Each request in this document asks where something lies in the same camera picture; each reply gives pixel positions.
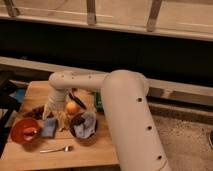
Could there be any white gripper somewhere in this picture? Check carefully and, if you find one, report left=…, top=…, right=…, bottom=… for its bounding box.
left=42, top=89, right=68, bottom=130

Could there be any blue sponge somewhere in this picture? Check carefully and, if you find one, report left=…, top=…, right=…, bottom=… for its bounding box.
left=41, top=118, right=57, bottom=138

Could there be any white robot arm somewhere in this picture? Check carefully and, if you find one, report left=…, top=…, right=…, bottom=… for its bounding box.
left=47, top=70, right=171, bottom=171

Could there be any bunch of dark grapes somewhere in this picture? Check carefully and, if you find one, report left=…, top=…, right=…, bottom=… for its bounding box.
left=23, top=106, right=44, bottom=120

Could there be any orange apple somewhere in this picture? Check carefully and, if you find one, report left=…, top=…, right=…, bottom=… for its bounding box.
left=65, top=101, right=80, bottom=115

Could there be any purple bowl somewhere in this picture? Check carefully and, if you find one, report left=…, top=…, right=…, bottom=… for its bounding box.
left=69, top=111, right=99, bottom=140

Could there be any red item in bowl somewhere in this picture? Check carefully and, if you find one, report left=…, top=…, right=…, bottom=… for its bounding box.
left=23, top=127, right=38, bottom=136

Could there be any orange red bowl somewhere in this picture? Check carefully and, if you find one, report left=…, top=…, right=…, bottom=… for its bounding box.
left=10, top=118, right=40, bottom=145

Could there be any grey blue cloth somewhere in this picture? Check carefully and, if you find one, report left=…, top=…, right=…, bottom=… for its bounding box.
left=73, top=111, right=98, bottom=140

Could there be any green plastic tray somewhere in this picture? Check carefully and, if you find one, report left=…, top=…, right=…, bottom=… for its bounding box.
left=94, top=92, right=103, bottom=112

